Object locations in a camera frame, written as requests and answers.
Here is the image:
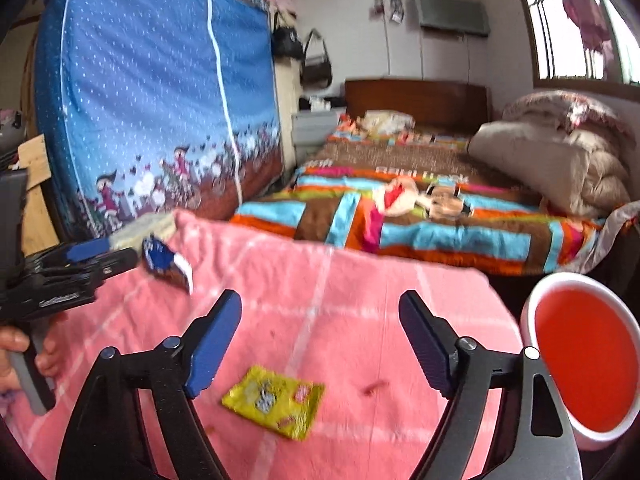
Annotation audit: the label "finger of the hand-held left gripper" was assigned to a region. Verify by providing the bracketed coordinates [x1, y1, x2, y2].
[75, 247, 139, 287]
[25, 236, 114, 267]

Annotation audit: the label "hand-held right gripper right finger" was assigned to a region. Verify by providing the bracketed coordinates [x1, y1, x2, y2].
[398, 290, 583, 480]

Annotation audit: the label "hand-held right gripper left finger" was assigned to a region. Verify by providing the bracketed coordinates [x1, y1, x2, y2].
[56, 289, 243, 480]

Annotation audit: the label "blue snack wrapper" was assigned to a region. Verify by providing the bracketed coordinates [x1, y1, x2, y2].
[141, 235, 195, 295]

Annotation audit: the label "yellow snack packet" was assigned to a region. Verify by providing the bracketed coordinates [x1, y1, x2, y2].
[221, 365, 326, 442]

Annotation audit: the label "red bin with white rim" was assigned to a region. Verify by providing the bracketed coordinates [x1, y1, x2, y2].
[520, 272, 640, 453]

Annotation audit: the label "person's left hand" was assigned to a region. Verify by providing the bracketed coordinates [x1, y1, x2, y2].
[0, 312, 67, 397]

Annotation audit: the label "wooden block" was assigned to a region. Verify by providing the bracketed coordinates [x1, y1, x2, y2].
[107, 212, 177, 251]

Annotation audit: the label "light wooden cabinet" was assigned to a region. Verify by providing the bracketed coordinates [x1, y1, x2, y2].
[17, 135, 62, 256]

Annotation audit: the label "pink checked cloth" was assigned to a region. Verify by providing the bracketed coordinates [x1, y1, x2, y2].
[0, 210, 541, 480]

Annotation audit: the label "grey plush toy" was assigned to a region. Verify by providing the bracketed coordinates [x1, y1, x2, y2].
[0, 107, 28, 161]

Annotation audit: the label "colourful patchwork bed blanket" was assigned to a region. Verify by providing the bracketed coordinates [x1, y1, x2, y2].
[230, 115, 608, 277]

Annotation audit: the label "blue patterned mattress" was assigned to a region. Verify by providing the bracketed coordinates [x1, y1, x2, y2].
[32, 0, 286, 242]

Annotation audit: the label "beige folded duvet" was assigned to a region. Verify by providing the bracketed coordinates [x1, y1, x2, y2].
[467, 120, 631, 218]

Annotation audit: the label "white plastic bag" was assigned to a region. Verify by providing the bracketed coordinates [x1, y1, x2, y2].
[360, 110, 416, 136]

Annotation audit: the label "grey nightstand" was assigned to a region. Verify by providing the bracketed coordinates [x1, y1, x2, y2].
[291, 107, 348, 166]

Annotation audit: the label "brown wooden headboard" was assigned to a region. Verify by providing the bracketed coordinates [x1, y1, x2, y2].
[344, 79, 490, 137]

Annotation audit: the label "pink floral quilt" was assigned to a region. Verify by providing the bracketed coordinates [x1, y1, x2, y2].
[502, 90, 636, 137]

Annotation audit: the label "brown handbag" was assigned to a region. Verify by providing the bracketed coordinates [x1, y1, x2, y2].
[301, 29, 333, 89]

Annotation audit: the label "black handbag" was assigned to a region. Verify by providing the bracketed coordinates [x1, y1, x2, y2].
[271, 10, 304, 59]

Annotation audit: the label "window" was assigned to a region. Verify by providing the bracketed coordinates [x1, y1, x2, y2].
[512, 0, 640, 86]

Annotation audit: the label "pink hanging garment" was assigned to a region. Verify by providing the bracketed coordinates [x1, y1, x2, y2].
[562, 0, 616, 61]

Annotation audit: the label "grey covered wall television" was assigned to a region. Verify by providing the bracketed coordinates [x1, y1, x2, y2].
[416, 0, 491, 38]

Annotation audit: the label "wall hanging ornaments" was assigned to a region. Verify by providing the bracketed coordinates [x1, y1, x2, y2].
[372, 0, 406, 23]

